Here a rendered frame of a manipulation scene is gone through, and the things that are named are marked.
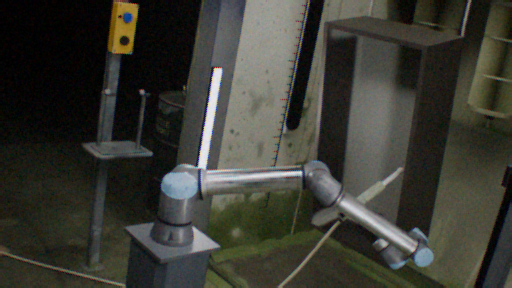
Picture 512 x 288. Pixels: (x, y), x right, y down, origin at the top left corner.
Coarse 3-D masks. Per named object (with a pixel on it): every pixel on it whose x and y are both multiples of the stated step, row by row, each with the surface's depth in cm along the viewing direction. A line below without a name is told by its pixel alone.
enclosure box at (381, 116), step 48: (336, 48) 292; (384, 48) 297; (432, 48) 243; (336, 96) 306; (384, 96) 306; (432, 96) 257; (336, 144) 321; (384, 144) 314; (432, 144) 273; (384, 192) 323; (432, 192) 291; (336, 240) 312
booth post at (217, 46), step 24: (216, 0) 299; (240, 0) 305; (216, 24) 300; (240, 24) 310; (216, 48) 305; (192, 96) 319; (192, 120) 320; (216, 120) 321; (192, 144) 321; (216, 144) 327; (216, 168) 333
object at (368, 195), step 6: (402, 168) 281; (396, 174) 278; (390, 180) 275; (372, 186) 269; (378, 186) 269; (384, 186) 271; (366, 192) 265; (372, 192) 266; (378, 192) 268; (360, 198) 262; (366, 198) 263; (372, 198) 266; (342, 222) 276
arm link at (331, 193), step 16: (320, 176) 237; (320, 192) 234; (336, 192) 232; (336, 208) 237; (352, 208) 235; (368, 208) 238; (368, 224) 237; (384, 224) 238; (400, 240) 239; (416, 240) 242; (416, 256) 240; (432, 256) 240
